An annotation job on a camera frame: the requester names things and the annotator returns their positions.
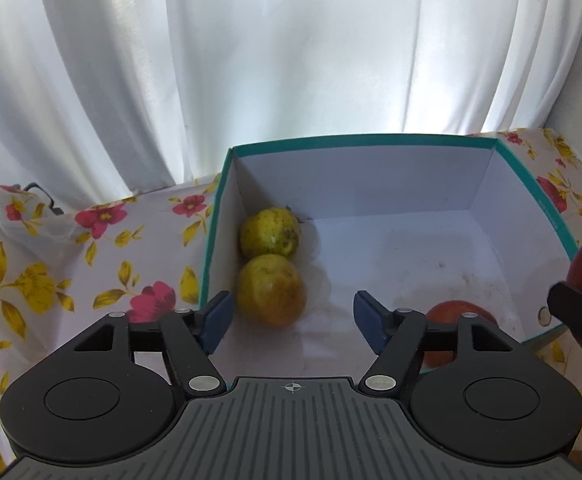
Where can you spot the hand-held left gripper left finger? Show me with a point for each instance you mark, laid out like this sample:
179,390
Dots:
218,317

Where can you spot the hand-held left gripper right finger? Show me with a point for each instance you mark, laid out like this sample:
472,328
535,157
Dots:
367,316

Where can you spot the teal cardboard box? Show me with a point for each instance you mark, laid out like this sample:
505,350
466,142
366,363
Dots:
411,260

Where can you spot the yellow pear with orange blush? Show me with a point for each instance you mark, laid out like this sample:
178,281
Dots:
271,290

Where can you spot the spotted green pear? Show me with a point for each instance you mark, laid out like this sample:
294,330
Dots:
268,232

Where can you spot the floral tablecloth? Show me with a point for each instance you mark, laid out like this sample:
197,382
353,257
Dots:
46,270

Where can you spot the black object behind tablecloth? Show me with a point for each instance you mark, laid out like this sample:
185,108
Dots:
41,195

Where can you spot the white curtain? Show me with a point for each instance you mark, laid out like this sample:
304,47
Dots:
271,60

